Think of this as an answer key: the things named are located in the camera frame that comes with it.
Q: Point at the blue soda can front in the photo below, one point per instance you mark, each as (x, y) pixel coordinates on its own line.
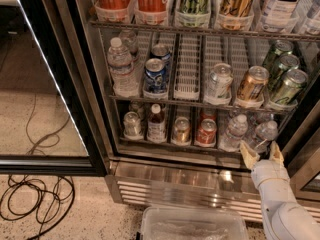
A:
(155, 80)

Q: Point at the white bottle top right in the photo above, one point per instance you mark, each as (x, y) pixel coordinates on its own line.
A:
(309, 17)

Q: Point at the green can rear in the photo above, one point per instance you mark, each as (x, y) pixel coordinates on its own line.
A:
(278, 48)

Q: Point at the white carton top shelf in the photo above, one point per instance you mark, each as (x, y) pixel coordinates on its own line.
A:
(275, 15)

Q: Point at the blue soda can rear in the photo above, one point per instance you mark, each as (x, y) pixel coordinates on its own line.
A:
(162, 52)

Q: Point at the white silver can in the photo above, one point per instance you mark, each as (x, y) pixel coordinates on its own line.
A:
(218, 88)

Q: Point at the green can front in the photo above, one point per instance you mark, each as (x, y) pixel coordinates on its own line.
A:
(288, 88)

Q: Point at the rear water bottle middle shelf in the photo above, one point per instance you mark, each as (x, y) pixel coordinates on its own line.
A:
(129, 39)

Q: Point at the gold can bottom shelf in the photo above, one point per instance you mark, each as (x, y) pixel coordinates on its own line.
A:
(181, 131)

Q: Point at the large water bottle middle shelf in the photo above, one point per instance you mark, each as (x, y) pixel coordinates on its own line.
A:
(122, 70)

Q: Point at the clear water bottle bottom shelf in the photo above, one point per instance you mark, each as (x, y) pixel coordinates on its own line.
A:
(233, 134)

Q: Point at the blue soda can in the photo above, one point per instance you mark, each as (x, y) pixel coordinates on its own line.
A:
(155, 80)
(162, 52)

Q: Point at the red soda can rear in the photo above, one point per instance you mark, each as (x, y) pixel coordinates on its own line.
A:
(207, 113)

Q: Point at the green can middle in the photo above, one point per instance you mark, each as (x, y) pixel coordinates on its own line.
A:
(284, 63)

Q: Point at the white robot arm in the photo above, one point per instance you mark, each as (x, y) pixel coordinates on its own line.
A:
(283, 217)

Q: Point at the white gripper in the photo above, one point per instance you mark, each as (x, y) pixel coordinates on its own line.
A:
(267, 170)

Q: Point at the glass fridge door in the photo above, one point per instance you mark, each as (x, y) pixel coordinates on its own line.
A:
(48, 105)

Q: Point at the gold copper can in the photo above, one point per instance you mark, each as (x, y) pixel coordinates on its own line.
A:
(250, 90)

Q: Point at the clear plastic bin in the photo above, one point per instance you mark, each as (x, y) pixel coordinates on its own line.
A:
(170, 223)

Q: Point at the stainless steel fridge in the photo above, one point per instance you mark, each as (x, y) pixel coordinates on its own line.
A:
(146, 173)

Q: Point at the red soda can front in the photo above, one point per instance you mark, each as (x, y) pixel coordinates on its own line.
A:
(206, 133)

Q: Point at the brown glass drink bottle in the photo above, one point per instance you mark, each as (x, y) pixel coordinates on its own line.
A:
(156, 131)

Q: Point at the empty white shelf organizer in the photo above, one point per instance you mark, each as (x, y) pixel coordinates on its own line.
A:
(187, 76)

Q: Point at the silver can bottom left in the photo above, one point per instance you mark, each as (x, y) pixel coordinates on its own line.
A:
(132, 126)

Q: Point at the red soda can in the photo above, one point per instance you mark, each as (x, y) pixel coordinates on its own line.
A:
(207, 113)
(206, 133)

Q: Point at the gold tall can top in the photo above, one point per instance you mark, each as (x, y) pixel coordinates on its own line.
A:
(234, 15)

